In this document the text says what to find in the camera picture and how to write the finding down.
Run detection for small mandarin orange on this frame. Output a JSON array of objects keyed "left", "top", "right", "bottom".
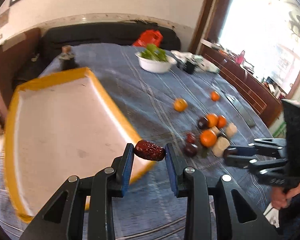
[{"left": 217, "top": 115, "right": 227, "bottom": 129}]

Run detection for large mandarin orange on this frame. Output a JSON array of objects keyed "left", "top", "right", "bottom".
[{"left": 200, "top": 129, "right": 217, "bottom": 148}]

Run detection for large dark plum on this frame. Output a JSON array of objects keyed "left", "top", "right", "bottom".
[{"left": 183, "top": 143, "right": 198, "bottom": 157}]

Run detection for yellowish orange with stem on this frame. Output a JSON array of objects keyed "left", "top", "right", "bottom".
[{"left": 173, "top": 98, "right": 188, "bottom": 112}]

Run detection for small dark plum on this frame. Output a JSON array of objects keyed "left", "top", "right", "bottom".
[{"left": 223, "top": 146, "right": 238, "bottom": 159}]

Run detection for person's right hand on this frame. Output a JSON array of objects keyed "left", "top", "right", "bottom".
[{"left": 271, "top": 183, "right": 300, "bottom": 210}]

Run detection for small orange far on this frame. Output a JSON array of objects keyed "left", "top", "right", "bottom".
[{"left": 210, "top": 91, "right": 221, "bottom": 102}]

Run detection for blue plaid tablecloth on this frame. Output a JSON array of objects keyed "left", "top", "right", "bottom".
[{"left": 0, "top": 42, "right": 276, "bottom": 240}]

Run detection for yellow-rimmed white tray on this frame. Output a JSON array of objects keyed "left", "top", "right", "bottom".
[{"left": 3, "top": 67, "right": 157, "bottom": 223}]

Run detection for small black cup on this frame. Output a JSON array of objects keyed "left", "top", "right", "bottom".
[{"left": 183, "top": 59, "right": 196, "bottom": 74}]

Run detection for white cloth pile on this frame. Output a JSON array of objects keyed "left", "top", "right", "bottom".
[{"left": 170, "top": 50, "right": 220, "bottom": 73}]

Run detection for white bowl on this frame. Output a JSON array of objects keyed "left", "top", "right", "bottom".
[{"left": 135, "top": 52, "right": 177, "bottom": 74}]

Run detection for black bottle with cork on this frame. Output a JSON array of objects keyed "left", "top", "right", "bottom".
[{"left": 59, "top": 45, "right": 77, "bottom": 70}]

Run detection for green lettuce leaves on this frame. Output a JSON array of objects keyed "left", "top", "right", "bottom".
[{"left": 140, "top": 44, "right": 168, "bottom": 62}]

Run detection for brown armchair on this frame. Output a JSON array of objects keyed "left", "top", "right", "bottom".
[{"left": 0, "top": 28, "right": 41, "bottom": 115}]

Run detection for red plastic bag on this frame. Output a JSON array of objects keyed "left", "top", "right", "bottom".
[{"left": 133, "top": 29, "right": 163, "bottom": 47}]

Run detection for black sofa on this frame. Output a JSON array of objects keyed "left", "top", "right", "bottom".
[{"left": 37, "top": 20, "right": 181, "bottom": 64}]

